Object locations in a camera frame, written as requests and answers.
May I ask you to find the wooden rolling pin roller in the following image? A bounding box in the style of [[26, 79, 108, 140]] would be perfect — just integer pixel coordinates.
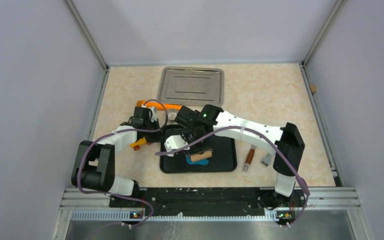
[[185, 146, 213, 163]]

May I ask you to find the black baking tray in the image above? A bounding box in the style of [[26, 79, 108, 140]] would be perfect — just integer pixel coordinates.
[[159, 124, 237, 174]]

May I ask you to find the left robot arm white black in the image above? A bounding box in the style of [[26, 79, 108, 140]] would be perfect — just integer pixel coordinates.
[[71, 106, 160, 207]]

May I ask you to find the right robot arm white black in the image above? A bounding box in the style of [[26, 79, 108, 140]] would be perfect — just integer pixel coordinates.
[[174, 104, 308, 206]]

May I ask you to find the blue dough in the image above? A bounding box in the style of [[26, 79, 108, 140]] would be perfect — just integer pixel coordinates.
[[185, 156, 209, 166]]

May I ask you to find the yellow toy car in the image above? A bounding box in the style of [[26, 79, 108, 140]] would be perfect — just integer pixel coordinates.
[[129, 137, 151, 151]]

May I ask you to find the round metal cookie cutter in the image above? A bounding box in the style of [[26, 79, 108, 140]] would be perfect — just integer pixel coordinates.
[[164, 108, 179, 124]]

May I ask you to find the silver metal tray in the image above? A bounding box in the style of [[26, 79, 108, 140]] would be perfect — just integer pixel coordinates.
[[157, 66, 225, 107]]

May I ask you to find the grey dumbbell-shaped tool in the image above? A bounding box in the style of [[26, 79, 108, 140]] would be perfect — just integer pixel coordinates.
[[261, 153, 275, 167]]

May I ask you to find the small wooden cork piece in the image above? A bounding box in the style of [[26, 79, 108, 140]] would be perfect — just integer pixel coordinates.
[[309, 84, 317, 94]]

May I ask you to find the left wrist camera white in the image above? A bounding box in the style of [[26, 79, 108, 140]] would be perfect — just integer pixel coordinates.
[[148, 106, 158, 123]]

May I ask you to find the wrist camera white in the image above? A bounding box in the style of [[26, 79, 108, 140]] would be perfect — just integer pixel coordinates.
[[148, 106, 158, 123], [163, 135, 190, 157]]

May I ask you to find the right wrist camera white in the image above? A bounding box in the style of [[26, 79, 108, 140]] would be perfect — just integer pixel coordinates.
[[163, 135, 190, 157]]

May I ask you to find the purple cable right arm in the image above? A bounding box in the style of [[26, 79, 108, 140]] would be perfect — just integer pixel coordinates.
[[154, 125, 311, 228]]

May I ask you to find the metal scraper wooden handle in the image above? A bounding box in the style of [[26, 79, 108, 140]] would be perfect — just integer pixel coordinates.
[[243, 145, 257, 172]]

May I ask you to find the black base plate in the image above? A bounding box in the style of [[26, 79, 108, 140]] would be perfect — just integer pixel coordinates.
[[109, 187, 305, 217]]

